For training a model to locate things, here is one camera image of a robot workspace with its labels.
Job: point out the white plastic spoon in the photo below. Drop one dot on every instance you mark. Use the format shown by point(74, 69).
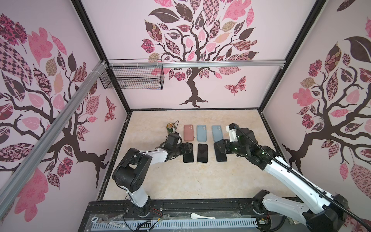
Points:
point(197, 216)

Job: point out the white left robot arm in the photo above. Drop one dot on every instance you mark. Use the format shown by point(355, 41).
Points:
point(131, 171)

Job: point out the light blue case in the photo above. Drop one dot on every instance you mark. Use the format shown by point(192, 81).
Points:
point(201, 133)
point(217, 133)

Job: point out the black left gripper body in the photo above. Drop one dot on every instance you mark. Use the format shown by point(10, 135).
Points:
point(180, 150)

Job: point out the black phone without case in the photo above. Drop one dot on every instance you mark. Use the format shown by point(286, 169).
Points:
point(188, 155)

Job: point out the black wire basket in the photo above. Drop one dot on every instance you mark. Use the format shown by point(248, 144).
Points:
point(134, 74)

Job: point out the aluminium rail left wall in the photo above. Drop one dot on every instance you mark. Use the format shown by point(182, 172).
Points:
point(22, 174)

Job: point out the aluminium rail wall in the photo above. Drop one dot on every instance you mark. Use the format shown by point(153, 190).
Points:
point(199, 64)
point(22, 174)

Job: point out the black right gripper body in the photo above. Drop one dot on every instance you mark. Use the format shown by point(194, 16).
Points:
point(221, 146)

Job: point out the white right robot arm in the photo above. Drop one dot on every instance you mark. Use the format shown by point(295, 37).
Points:
point(319, 210)

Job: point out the pink phone case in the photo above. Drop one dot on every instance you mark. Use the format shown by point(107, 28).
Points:
point(188, 133)

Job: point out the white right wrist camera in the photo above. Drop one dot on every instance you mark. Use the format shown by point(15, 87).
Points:
point(232, 131)

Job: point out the white slotted cable duct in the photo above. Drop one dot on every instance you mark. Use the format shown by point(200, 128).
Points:
point(172, 225)

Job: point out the aluminium rail back wall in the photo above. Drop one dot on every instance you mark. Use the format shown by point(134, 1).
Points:
point(199, 64)

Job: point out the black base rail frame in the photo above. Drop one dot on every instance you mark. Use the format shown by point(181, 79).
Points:
point(113, 211)

